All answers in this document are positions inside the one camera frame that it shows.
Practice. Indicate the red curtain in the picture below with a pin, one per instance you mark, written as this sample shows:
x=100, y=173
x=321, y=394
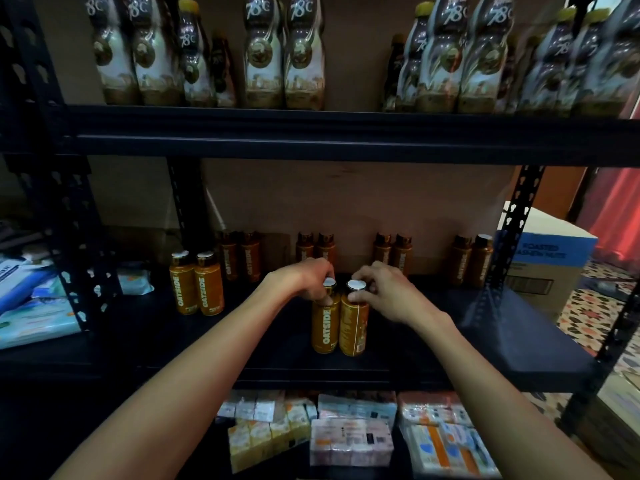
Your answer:
x=615, y=215

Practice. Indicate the brown wooden cabinet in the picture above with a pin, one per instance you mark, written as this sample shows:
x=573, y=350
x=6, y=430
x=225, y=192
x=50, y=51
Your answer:
x=550, y=190

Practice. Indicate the person's right forearm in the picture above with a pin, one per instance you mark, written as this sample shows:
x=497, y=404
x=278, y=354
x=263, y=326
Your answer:
x=510, y=405

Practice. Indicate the tissue packs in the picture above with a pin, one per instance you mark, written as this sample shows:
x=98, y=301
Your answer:
x=265, y=440

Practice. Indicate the flat white packet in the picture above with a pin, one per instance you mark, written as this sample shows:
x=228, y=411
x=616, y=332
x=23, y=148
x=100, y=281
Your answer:
x=358, y=409

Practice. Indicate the row of orange blue packets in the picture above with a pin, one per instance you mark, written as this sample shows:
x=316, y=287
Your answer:
x=450, y=450

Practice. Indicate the row of pale pink packets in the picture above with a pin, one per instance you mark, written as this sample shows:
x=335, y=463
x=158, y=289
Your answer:
x=440, y=407

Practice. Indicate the row of wet wipe packs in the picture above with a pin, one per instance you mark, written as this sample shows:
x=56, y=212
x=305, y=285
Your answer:
x=35, y=315

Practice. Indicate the blue white cashew carton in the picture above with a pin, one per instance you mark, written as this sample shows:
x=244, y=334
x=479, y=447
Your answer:
x=550, y=260

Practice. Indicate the person's left hand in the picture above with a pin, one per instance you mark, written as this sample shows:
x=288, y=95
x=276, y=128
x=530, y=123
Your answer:
x=302, y=280

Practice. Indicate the orange Oatside bottles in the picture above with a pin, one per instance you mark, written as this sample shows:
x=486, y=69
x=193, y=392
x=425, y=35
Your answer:
x=195, y=285

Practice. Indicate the row of yellow-capped coffee bottles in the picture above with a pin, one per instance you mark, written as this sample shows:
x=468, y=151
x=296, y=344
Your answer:
x=265, y=65

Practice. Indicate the person's right hand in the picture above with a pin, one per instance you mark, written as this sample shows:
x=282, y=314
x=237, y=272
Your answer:
x=395, y=295

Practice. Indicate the black metal shelf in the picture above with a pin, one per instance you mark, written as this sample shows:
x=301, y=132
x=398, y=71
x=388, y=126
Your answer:
x=60, y=225
x=350, y=133

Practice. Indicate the Oatside bottle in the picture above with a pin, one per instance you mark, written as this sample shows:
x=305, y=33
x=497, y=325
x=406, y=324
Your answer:
x=353, y=330
x=325, y=325

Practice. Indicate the person's left forearm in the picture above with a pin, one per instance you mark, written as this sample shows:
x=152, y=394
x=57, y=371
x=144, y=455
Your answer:
x=170, y=395

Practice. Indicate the stack of pink white boxes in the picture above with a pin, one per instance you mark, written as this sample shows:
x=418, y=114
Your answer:
x=352, y=442

